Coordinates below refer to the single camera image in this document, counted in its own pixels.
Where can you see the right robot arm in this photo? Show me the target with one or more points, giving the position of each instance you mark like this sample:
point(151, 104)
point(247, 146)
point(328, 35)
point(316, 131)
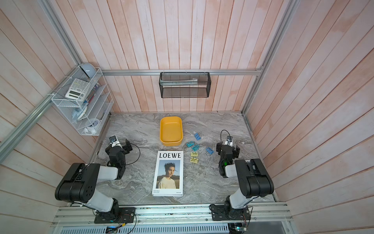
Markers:
point(253, 178)

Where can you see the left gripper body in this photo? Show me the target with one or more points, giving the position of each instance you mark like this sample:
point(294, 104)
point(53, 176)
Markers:
point(125, 146)

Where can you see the aluminium front rail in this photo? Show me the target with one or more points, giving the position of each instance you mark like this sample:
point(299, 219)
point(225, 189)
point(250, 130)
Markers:
point(176, 214)

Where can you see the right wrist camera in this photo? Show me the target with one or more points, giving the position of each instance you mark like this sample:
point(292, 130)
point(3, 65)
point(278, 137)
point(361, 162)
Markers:
point(229, 141)

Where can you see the LOEWE magazine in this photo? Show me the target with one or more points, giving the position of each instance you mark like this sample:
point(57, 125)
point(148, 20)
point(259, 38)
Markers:
point(168, 177)

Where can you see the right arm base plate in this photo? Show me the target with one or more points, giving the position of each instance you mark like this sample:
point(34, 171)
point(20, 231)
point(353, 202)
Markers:
point(226, 212)

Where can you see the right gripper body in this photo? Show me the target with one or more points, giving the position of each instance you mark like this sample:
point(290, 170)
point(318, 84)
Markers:
point(228, 149)

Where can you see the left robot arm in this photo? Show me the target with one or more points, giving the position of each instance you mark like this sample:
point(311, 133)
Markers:
point(79, 183)

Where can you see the white calculator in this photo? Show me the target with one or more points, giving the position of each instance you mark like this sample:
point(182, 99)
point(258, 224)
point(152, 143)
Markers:
point(77, 90)

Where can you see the white wire wall shelf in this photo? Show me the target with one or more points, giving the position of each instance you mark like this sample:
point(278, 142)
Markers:
point(96, 104)

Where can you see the yellow binder clip lower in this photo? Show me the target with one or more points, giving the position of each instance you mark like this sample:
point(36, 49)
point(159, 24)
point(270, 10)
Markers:
point(194, 160)

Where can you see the yellow plastic storage box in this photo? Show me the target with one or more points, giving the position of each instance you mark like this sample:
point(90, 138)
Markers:
point(171, 131)

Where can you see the blue binder clip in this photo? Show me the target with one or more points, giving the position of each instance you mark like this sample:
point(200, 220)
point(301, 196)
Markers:
point(209, 151)
point(198, 136)

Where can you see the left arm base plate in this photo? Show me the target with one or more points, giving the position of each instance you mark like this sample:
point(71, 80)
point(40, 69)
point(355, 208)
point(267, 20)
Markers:
point(116, 216)

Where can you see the ruler in mesh basket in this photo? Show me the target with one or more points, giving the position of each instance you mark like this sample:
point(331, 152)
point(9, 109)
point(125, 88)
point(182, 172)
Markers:
point(178, 82)

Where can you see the black mesh wall basket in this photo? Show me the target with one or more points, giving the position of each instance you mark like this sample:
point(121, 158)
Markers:
point(202, 90)

